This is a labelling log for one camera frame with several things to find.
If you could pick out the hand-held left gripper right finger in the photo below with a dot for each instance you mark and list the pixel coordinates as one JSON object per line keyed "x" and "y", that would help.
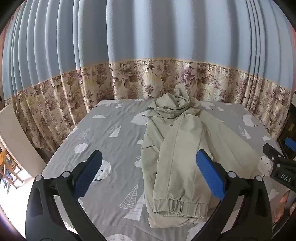
{"x": 211, "y": 176}

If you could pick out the light green pants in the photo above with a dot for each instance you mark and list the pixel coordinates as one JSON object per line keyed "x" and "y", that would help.
{"x": 180, "y": 150}

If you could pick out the person's right hand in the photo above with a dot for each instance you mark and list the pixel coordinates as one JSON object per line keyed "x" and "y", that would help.
{"x": 282, "y": 206}

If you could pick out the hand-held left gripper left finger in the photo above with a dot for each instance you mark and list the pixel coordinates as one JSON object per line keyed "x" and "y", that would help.
{"x": 89, "y": 172}

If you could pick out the grey printed bedsheet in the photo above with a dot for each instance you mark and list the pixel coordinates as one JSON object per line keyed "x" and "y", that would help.
{"x": 115, "y": 148}

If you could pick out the wooden chair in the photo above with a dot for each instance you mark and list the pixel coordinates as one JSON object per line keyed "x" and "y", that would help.
{"x": 8, "y": 168}

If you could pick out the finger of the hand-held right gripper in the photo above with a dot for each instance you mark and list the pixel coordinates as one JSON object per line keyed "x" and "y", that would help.
{"x": 291, "y": 144}
{"x": 272, "y": 151}

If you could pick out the blue curtain with floral hem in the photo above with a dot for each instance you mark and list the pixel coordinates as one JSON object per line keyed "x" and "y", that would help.
{"x": 148, "y": 34}

